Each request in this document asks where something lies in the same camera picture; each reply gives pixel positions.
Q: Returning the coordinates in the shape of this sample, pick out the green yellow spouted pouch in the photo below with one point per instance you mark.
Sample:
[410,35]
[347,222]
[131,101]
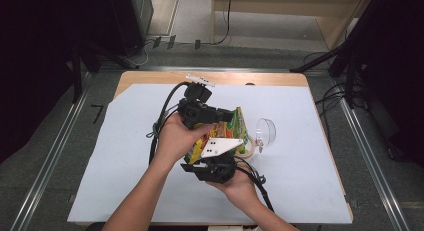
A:
[233,129]

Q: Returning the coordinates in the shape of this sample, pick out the dark curtain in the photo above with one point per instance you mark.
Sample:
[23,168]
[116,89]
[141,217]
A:
[400,74]
[33,57]

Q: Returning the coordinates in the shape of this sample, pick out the white table mat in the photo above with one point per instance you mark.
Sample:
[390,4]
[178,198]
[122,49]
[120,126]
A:
[300,184]

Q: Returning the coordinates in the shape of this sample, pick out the black table grommet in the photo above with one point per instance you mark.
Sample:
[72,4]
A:
[250,84]

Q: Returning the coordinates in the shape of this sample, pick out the black cabinet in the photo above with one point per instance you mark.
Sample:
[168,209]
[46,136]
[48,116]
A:
[133,21]

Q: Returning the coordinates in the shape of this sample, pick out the long metal floor rail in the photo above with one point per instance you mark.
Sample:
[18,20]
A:
[50,164]
[370,164]

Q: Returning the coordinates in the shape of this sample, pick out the person's right hand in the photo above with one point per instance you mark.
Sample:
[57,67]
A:
[241,191]

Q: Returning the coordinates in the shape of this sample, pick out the clear glass jar with lid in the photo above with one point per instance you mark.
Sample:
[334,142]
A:
[265,131]

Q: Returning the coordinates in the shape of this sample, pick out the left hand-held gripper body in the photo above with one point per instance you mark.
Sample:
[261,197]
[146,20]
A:
[195,111]

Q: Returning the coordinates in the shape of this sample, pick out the black metal stand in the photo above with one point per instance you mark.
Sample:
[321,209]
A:
[77,74]
[350,64]

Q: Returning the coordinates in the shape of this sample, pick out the person's left hand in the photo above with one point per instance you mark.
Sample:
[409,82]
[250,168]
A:
[176,141]

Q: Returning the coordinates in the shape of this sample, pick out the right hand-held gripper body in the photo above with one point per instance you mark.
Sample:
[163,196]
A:
[216,167]

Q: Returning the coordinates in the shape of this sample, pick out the black floor tape strip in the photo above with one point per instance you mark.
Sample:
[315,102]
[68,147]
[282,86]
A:
[157,42]
[171,42]
[197,44]

